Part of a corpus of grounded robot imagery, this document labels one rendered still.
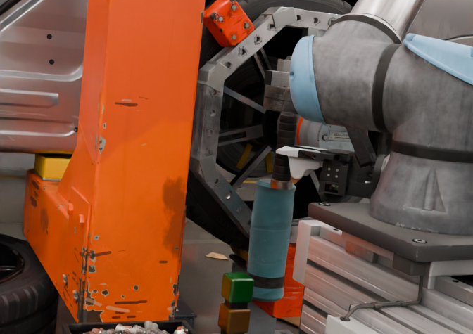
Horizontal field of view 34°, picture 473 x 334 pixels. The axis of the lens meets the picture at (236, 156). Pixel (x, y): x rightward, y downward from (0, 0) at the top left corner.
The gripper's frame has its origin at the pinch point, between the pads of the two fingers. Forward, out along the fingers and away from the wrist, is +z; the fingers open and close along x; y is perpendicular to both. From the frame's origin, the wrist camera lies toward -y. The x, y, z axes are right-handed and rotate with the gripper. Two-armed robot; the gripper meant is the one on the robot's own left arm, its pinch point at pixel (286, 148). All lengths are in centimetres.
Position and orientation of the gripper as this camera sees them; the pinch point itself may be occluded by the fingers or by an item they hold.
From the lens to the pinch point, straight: 155.8
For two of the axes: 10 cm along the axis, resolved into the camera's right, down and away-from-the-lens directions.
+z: -9.2, -1.4, 3.5
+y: -1.0, 9.9, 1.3
